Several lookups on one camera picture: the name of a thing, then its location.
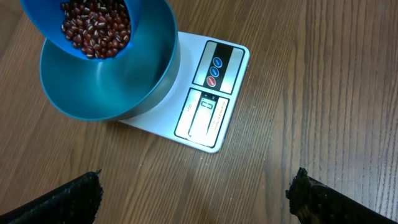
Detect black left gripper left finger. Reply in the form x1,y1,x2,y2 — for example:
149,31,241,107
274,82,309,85
1,170,103,224

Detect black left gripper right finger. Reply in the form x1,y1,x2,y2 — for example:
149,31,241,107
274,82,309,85
285,167,397,224

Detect blue plastic scoop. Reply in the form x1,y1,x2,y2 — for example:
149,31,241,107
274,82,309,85
20,0,142,60

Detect blue metal bowl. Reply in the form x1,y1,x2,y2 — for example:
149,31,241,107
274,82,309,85
40,0,180,121

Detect white digital kitchen scale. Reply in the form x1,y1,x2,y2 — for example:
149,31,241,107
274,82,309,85
125,32,250,153

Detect red adzuki beans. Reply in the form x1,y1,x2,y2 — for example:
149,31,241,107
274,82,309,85
60,0,131,59

